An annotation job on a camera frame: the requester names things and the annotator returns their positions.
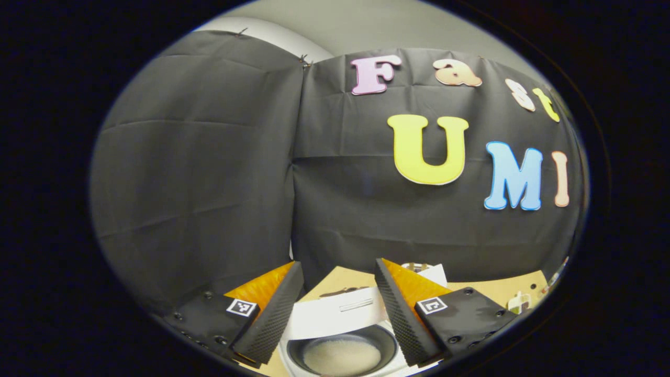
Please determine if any white divided dish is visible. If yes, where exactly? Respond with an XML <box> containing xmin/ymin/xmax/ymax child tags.
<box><xmin>507</xmin><ymin>292</ymin><xmax>532</xmax><ymax>315</ymax></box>

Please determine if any black backdrop cloth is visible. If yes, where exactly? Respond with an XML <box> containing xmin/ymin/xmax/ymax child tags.
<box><xmin>89</xmin><ymin>29</ymin><xmax>589</xmax><ymax>315</ymax></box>

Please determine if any white rice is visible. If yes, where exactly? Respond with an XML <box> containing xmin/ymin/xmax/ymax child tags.
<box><xmin>303</xmin><ymin>338</ymin><xmax>382</xmax><ymax>375</ymax></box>

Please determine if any white rice cooker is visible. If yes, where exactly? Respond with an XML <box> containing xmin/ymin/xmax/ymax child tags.
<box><xmin>279</xmin><ymin>285</ymin><xmax>419</xmax><ymax>377</ymax></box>

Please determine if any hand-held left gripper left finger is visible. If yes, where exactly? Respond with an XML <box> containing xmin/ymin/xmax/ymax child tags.
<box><xmin>162</xmin><ymin>261</ymin><xmax>305</xmax><ymax>367</ymax></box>

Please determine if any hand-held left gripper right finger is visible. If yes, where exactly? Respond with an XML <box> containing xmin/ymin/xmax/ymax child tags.
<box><xmin>374</xmin><ymin>258</ymin><xmax>520</xmax><ymax>367</ymax></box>

